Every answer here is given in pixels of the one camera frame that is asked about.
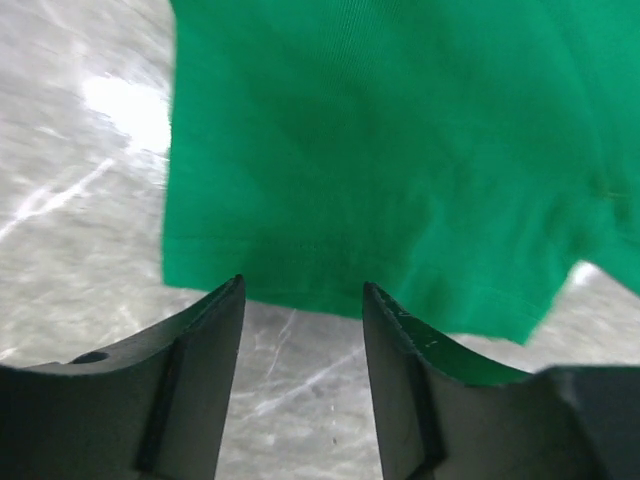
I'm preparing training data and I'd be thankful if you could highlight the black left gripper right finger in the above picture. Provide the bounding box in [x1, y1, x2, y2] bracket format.
[362, 280, 601, 480]

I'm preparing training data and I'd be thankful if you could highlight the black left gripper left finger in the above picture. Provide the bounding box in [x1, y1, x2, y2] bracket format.
[1, 277, 245, 479]

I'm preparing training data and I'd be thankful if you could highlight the green t shirt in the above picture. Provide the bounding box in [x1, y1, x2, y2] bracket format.
[162, 0, 639, 343]

